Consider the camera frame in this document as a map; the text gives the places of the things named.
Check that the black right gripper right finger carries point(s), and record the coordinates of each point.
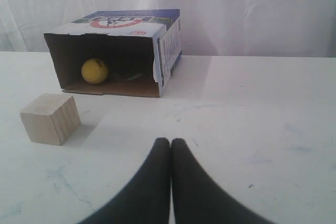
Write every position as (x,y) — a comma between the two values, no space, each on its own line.
(197,198)

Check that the white backdrop curtain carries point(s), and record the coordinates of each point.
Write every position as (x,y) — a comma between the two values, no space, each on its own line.
(283,28)

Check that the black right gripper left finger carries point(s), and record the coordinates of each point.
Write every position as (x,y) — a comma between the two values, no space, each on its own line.
(146,197)

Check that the yellow tennis ball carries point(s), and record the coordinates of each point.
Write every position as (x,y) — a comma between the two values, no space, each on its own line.
(94,71)

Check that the light wooden cube block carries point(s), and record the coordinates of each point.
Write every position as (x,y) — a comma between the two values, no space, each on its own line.
(50,118)

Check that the blue white cardboard box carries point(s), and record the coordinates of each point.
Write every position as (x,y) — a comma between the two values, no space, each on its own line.
(140,47)

